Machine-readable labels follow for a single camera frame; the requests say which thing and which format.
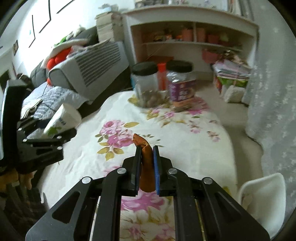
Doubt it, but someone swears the clear jar with nuts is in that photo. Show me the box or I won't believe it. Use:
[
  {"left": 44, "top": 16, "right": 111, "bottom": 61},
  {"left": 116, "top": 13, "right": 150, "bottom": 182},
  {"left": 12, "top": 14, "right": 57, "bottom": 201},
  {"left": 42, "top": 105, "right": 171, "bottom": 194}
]
[{"left": 132, "top": 61, "right": 161, "bottom": 108}]

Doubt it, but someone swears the white bookshelf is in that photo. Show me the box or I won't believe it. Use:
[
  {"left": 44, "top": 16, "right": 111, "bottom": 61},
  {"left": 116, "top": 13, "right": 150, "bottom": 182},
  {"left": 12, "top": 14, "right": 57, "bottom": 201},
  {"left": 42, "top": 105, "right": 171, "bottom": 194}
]
[{"left": 123, "top": 5, "right": 259, "bottom": 80}]

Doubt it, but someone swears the white lace curtain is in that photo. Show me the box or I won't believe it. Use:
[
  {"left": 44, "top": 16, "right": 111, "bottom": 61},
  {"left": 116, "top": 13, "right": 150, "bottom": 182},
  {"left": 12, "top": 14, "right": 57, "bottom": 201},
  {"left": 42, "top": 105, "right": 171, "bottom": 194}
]
[{"left": 243, "top": 1, "right": 295, "bottom": 219}]

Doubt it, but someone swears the white paper cup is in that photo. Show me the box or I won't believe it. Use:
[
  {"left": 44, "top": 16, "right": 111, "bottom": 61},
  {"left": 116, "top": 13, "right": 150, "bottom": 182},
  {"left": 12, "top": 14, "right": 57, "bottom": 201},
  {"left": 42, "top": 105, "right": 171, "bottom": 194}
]
[{"left": 41, "top": 103, "right": 82, "bottom": 138}]

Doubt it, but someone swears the orange peel piece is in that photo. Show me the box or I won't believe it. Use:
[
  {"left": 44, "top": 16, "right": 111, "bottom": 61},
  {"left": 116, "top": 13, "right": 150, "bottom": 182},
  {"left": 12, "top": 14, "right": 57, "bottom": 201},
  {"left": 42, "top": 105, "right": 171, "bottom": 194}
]
[{"left": 133, "top": 133, "right": 156, "bottom": 193}]

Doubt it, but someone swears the red plush toy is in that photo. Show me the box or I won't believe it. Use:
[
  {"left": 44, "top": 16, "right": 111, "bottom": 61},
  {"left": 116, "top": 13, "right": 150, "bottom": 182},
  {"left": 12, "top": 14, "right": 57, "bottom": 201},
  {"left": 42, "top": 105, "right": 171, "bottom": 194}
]
[{"left": 46, "top": 47, "right": 72, "bottom": 84}]

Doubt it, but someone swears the red box on floor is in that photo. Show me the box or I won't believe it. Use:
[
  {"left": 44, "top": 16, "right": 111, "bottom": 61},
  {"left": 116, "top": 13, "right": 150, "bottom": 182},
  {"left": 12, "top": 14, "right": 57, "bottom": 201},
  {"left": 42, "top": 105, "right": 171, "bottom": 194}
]
[{"left": 147, "top": 56, "right": 174, "bottom": 90}]

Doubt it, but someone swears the stack of magazines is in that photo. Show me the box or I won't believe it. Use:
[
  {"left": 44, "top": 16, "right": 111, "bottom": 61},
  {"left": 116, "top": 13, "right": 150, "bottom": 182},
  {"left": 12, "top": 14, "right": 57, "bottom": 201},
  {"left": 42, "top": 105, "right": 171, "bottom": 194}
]
[{"left": 212, "top": 54, "right": 252, "bottom": 88}]

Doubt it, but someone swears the floral tablecloth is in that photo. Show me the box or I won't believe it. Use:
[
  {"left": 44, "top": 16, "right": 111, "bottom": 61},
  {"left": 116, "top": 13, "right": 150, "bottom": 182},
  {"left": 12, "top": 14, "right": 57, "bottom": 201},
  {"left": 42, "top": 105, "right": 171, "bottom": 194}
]
[{"left": 38, "top": 90, "right": 238, "bottom": 241}]

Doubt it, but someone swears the white fluffy cushion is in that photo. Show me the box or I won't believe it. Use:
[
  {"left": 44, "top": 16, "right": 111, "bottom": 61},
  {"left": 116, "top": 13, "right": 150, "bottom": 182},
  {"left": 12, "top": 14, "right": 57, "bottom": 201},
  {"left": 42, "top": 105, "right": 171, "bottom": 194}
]
[{"left": 223, "top": 85, "right": 245, "bottom": 103}]

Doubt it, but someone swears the purple label snack jar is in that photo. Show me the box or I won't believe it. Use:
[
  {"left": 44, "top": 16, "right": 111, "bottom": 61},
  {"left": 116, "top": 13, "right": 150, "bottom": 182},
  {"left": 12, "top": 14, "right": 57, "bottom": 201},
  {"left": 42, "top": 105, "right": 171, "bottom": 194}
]
[{"left": 166, "top": 60, "right": 197, "bottom": 112}]

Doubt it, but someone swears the stack of books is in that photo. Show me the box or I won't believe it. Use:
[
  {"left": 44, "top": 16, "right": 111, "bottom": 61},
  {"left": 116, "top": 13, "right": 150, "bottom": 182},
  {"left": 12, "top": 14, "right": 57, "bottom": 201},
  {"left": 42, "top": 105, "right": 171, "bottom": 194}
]
[{"left": 95, "top": 11, "right": 124, "bottom": 42}]

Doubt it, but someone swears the grey striped sofa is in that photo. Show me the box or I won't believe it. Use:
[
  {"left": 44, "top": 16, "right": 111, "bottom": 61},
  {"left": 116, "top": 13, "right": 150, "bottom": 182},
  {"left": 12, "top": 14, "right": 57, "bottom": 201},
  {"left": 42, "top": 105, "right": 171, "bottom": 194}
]
[{"left": 19, "top": 26, "right": 130, "bottom": 121}]

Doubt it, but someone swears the white trash bin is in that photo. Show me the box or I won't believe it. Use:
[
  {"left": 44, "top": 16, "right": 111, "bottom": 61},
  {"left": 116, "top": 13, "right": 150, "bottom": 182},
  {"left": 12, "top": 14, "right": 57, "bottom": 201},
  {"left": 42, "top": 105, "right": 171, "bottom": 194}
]
[{"left": 237, "top": 173, "right": 286, "bottom": 238}]

